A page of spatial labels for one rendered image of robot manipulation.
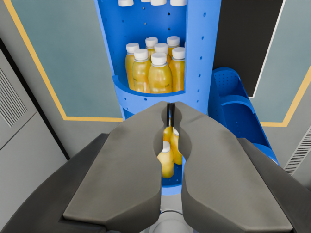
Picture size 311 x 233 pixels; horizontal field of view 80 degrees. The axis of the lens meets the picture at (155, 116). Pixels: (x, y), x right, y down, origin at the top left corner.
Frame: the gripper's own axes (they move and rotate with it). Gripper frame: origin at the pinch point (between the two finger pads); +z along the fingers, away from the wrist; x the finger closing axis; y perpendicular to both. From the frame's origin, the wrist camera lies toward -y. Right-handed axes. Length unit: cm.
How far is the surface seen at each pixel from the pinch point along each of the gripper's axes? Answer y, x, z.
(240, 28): 11, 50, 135
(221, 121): 53, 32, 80
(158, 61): 7.2, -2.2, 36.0
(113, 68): 10.6, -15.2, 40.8
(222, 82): 53, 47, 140
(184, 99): 14.9, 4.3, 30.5
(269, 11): 1, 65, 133
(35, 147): 136, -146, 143
